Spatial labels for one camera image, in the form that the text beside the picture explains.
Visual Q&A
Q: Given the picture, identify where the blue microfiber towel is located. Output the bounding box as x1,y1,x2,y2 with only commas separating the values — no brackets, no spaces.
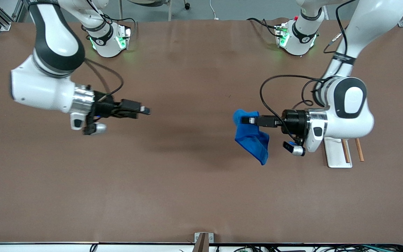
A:
233,109,270,166

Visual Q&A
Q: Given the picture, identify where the wooden rack rod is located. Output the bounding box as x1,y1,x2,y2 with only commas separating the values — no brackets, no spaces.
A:
341,139,351,164
354,138,365,162

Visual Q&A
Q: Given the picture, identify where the brown table cover sheet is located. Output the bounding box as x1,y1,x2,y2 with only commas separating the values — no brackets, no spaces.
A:
0,18,403,245

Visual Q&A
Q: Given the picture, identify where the office chair base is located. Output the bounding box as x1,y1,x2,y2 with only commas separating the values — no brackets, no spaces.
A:
127,0,191,11

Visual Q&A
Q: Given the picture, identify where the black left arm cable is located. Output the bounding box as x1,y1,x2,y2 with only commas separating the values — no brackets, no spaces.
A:
259,0,360,123

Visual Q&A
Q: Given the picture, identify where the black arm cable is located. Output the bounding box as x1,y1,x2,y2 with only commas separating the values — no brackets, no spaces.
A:
259,0,360,123
84,58,125,103

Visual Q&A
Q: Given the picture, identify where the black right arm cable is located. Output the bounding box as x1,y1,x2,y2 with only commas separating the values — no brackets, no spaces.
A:
84,58,125,103

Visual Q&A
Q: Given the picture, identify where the white rack base plate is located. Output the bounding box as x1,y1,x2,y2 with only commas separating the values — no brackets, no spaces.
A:
323,136,353,169

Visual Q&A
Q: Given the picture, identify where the black right base cable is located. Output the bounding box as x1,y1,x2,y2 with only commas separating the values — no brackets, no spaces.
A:
110,17,137,28

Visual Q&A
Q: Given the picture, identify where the black base cable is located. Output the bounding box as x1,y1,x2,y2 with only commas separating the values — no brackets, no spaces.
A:
110,17,137,28
246,17,281,37

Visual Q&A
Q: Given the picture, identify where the black left base cable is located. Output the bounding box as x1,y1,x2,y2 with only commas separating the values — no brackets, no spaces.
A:
246,17,281,37

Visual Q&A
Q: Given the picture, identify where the white floor cable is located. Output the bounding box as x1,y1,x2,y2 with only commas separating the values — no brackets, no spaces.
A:
209,0,220,20

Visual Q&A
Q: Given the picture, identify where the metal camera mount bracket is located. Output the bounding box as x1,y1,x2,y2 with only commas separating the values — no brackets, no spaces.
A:
193,232,214,252

